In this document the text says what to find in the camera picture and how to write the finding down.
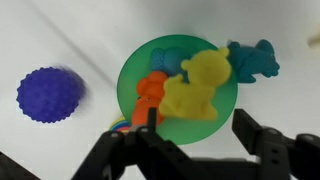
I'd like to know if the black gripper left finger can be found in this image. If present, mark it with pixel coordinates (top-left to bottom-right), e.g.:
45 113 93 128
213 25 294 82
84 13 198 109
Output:
71 107 201 180

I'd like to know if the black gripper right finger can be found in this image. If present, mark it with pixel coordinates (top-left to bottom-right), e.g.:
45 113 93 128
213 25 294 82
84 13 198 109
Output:
231 108 320 180

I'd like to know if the yellow rubber bear toy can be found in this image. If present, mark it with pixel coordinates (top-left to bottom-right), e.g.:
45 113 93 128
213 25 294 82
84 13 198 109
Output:
158 46 233 121

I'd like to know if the rainbow striped toy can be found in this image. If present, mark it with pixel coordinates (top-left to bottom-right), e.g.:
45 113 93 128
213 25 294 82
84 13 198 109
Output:
109 115 133 134

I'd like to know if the orange rubber animal toy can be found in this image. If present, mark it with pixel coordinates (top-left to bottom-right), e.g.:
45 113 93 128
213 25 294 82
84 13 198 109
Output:
131 70 170 127

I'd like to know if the teal rubber bear toy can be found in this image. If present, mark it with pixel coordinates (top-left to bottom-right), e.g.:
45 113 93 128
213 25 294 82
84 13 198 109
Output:
226 39 281 84

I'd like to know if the blue bumpy rubber toy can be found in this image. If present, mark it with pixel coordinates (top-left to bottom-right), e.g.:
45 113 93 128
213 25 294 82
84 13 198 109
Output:
149 46 194 83

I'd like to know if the green round plate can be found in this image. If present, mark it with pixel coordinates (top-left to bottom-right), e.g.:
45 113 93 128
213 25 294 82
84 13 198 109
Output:
116 34 239 146

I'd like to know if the purple spiky ball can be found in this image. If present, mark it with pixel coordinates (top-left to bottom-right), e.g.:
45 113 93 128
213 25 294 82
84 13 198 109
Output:
15 66 85 124

